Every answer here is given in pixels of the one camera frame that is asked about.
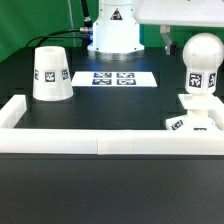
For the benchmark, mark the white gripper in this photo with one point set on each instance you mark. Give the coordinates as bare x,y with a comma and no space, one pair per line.
201,13

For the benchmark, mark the white lamp bulb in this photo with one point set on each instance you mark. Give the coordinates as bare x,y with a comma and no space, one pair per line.
203,54

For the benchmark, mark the white lamp base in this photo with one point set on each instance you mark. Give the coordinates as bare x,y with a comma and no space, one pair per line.
197,114

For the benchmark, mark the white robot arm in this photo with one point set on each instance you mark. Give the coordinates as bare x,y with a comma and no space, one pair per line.
116,32

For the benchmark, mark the white lamp shade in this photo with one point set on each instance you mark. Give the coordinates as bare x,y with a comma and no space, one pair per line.
51,80

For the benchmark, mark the white marker sheet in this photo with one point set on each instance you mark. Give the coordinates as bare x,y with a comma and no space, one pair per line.
113,79

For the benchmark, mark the white U-shaped frame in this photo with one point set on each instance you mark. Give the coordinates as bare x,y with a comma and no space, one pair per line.
105,142

